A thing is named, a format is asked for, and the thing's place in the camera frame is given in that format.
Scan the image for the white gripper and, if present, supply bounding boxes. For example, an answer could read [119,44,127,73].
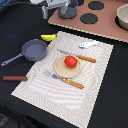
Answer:
[42,0,71,19]

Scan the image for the yellow toy banana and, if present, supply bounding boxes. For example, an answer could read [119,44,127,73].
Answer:
[41,34,57,41]

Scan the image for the white toy fish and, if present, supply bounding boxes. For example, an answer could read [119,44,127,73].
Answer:
[79,40,98,49]

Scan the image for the red toy tomato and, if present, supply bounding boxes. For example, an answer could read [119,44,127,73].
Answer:
[64,55,78,68]

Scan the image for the brown toy sausage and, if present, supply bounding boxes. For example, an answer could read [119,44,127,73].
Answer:
[3,76,28,81]

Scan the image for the grey toy pot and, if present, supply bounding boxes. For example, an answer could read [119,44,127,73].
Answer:
[58,0,78,19]

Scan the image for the grey frying pan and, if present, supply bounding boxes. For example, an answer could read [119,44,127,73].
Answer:
[1,39,47,66]

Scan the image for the tan round plate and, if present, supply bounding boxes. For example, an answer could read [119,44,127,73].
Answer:
[54,56,81,78]

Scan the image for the beige bowl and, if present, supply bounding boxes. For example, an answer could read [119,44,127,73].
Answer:
[117,4,128,30]

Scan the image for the beige woven placemat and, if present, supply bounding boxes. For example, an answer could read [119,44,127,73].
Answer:
[12,31,113,128]

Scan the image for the knife with orange handle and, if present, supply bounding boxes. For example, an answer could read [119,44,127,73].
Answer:
[57,49,96,63]

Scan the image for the fork with orange handle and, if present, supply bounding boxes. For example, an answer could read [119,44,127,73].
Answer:
[43,70,84,89]

